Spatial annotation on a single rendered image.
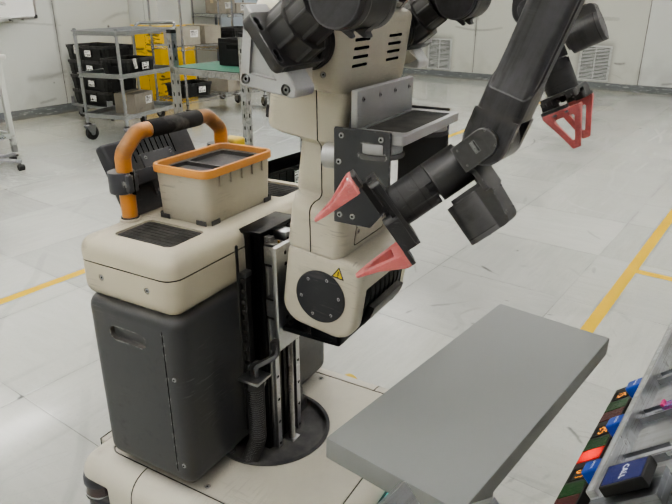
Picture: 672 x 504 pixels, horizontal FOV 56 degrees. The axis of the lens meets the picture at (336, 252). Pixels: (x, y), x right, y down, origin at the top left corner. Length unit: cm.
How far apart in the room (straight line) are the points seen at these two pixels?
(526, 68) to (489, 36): 948
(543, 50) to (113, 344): 97
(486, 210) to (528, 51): 19
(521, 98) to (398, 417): 55
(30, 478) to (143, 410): 71
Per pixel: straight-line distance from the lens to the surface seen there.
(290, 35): 90
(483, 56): 1030
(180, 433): 134
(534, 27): 77
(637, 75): 964
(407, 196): 81
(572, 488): 91
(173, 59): 290
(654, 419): 93
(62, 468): 203
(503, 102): 77
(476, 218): 81
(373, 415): 107
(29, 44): 763
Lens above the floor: 124
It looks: 22 degrees down
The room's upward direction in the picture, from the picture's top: straight up
